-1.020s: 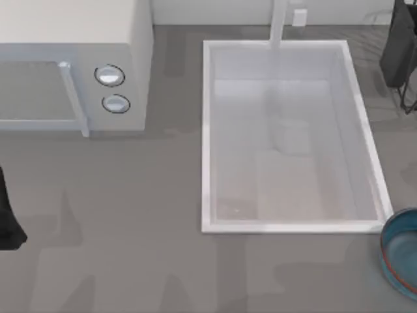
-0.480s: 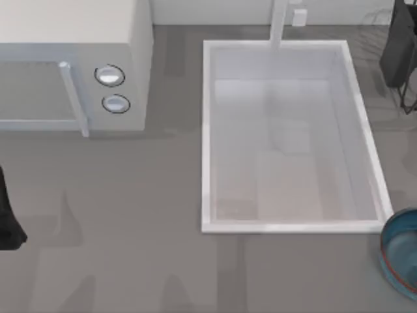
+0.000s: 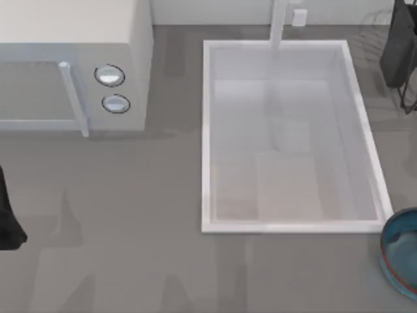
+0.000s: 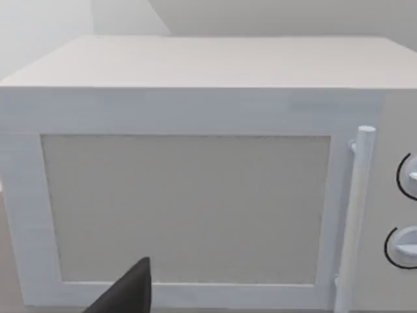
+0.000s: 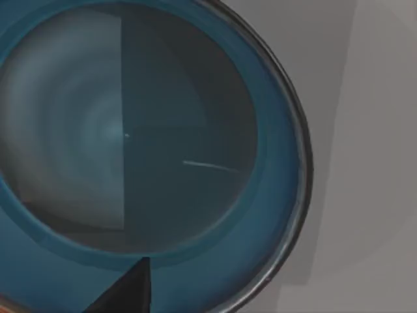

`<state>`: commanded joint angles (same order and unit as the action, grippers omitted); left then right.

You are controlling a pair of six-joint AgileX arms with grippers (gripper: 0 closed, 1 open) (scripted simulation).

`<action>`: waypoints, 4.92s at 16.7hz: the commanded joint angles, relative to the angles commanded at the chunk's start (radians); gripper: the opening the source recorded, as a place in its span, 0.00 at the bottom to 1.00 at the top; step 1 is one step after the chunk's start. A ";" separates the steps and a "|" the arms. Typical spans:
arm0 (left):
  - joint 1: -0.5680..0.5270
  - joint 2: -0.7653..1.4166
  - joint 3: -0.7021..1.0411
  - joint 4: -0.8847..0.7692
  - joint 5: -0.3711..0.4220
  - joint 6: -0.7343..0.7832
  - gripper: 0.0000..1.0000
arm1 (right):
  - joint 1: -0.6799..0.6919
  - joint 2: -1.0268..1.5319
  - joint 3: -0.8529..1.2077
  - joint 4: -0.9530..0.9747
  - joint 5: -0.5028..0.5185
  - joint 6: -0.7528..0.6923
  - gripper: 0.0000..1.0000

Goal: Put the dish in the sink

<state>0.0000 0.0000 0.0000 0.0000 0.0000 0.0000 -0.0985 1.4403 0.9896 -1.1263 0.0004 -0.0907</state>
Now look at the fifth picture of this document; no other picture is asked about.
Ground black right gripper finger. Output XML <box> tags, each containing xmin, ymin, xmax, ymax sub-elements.
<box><xmin>81</xmin><ymin>256</ymin><xmax>151</xmax><ymax>313</ymax></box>

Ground blue bowl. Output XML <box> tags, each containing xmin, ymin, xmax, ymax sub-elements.
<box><xmin>0</xmin><ymin>0</ymin><xmax>314</xmax><ymax>313</ymax></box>

